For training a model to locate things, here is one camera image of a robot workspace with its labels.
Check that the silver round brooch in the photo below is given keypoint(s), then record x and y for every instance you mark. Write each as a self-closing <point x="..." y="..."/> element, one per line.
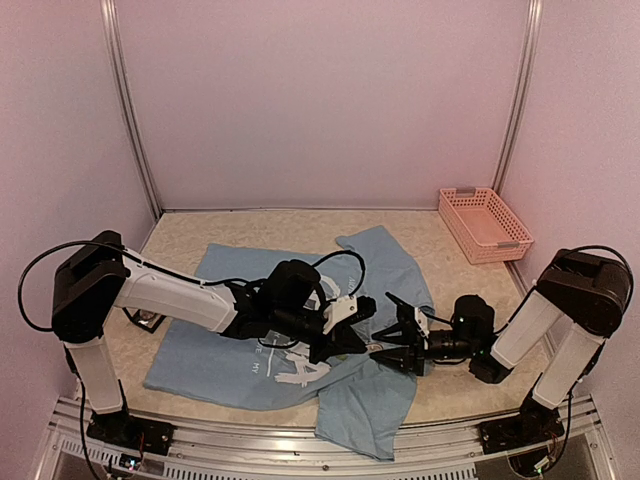
<point x="146" y="315"/>

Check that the right aluminium corner post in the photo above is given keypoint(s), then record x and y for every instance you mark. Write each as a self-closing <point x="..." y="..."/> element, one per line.
<point x="524" y="73"/>

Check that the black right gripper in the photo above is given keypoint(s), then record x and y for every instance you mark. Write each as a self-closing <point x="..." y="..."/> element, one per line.
<point x="412" y="356"/>

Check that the left aluminium corner post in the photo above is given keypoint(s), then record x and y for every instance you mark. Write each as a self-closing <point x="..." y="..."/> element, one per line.
<point x="116" y="55"/>

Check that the black brooch display case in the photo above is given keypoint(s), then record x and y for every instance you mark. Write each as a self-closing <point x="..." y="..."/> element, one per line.
<point x="148" y="326"/>

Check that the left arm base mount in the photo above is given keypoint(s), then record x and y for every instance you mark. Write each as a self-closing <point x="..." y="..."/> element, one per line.
<point x="134" y="433"/>

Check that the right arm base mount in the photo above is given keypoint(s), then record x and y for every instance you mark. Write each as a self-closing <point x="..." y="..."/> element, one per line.
<point x="512" y="433"/>

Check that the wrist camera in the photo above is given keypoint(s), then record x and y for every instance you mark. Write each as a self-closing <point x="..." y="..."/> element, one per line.
<point x="347" y="310"/>
<point x="421" y="323"/>

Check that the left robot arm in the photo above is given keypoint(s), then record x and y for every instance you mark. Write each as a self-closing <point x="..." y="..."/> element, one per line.
<point x="103" y="275"/>

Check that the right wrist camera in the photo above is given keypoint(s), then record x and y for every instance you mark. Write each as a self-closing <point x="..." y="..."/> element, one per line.
<point x="421" y="323"/>

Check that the light blue printed t-shirt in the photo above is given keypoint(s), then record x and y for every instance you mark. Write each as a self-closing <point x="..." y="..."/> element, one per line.
<point x="362" y="404"/>

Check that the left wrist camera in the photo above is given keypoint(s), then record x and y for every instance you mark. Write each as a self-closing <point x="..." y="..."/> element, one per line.
<point x="347" y="310"/>

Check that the pink plastic basket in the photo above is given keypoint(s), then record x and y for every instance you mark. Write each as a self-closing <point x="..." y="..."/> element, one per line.
<point x="483" y="226"/>

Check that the aluminium corner post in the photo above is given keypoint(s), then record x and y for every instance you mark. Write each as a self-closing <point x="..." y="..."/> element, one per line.
<point x="116" y="55"/>
<point x="524" y="73"/>

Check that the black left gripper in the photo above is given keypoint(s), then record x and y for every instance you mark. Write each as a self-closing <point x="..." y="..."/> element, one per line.
<point x="343" y="340"/>

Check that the aluminium front rail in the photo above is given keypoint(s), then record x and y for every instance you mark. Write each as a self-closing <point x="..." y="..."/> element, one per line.
<point x="202" y="449"/>

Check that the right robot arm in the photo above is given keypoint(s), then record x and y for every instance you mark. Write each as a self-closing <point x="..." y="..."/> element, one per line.
<point x="592" y="286"/>

